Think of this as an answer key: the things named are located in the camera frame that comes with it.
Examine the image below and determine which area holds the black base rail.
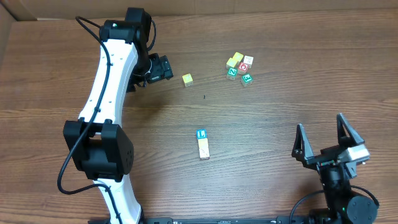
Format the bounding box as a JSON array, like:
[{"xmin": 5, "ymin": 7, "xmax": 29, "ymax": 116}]
[{"xmin": 139, "ymin": 216, "xmax": 316, "ymax": 224}]

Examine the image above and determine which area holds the tan yellow letter block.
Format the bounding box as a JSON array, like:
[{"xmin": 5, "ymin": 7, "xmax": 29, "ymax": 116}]
[{"xmin": 198, "ymin": 138, "xmax": 209, "ymax": 150}]

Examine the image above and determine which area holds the green Z block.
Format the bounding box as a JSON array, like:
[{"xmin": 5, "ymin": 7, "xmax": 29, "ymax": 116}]
[{"xmin": 226, "ymin": 67, "xmax": 238, "ymax": 80}]

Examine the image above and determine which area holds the blue picture block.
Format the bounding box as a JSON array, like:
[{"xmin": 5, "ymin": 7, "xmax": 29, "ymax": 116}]
[{"xmin": 196, "ymin": 129, "xmax": 207, "ymax": 139}]

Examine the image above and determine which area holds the white letter block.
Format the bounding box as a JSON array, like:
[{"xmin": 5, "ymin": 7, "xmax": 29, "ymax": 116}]
[{"xmin": 243, "ymin": 55, "xmax": 254, "ymax": 69}]

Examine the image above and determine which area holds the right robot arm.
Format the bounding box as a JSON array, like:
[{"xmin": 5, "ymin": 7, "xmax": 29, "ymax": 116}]
[{"xmin": 289, "ymin": 113, "xmax": 380, "ymax": 223}]

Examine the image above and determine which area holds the red picture block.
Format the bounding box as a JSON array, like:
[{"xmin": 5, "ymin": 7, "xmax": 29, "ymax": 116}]
[{"xmin": 238, "ymin": 62, "xmax": 249, "ymax": 75}]

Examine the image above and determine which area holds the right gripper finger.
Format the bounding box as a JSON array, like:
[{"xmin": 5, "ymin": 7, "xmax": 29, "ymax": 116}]
[
  {"xmin": 292, "ymin": 123, "xmax": 314, "ymax": 161},
  {"xmin": 336, "ymin": 113, "xmax": 365, "ymax": 147}
]

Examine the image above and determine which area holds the green picture block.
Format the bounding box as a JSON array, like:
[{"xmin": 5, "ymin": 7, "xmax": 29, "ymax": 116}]
[{"xmin": 241, "ymin": 73, "xmax": 254, "ymax": 87}]

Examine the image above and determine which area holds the yellow block front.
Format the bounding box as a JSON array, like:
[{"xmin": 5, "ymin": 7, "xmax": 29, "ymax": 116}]
[{"xmin": 226, "ymin": 58, "xmax": 238, "ymax": 69}]

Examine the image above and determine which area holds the lone yellow block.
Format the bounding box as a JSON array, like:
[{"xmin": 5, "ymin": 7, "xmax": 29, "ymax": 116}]
[{"xmin": 182, "ymin": 73, "xmax": 193, "ymax": 87}]

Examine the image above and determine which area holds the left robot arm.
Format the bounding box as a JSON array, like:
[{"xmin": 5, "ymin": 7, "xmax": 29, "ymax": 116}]
[{"xmin": 57, "ymin": 7, "xmax": 173, "ymax": 223}]

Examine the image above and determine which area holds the white drawing block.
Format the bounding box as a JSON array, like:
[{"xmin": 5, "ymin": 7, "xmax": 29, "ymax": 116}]
[{"xmin": 199, "ymin": 147, "xmax": 210, "ymax": 160}]

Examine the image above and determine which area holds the yellow block rear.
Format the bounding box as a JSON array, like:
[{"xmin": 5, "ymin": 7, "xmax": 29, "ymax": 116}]
[{"xmin": 233, "ymin": 52, "xmax": 244, "ymax": 63}]

